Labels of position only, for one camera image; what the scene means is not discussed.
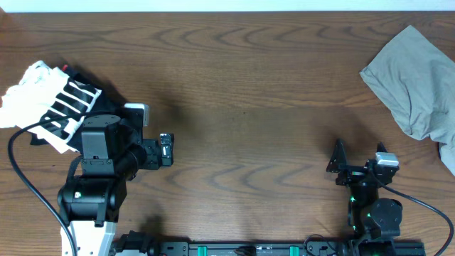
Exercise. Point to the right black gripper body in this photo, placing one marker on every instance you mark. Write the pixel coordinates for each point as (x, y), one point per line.
(351, 176)

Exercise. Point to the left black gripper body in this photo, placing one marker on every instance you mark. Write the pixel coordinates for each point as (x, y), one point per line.
(165, 151)

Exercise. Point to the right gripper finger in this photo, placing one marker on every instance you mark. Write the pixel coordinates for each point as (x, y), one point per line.
(381, 148)
(338, 161)

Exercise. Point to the white t-shirt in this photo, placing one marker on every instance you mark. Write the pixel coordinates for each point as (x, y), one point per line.
(46, 103)

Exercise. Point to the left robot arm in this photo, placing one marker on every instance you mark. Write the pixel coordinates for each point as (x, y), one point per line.
(113, 150)

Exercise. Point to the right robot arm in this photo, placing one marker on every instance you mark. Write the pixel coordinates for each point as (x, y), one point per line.
(375, 220)

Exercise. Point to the grey-olive garment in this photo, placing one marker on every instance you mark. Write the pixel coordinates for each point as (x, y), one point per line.
(415, 81)

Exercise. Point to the black folded garment red trim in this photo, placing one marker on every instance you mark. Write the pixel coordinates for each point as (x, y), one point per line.
(96, 103)

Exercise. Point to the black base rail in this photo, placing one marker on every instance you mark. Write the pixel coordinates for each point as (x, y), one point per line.
(138, 244)

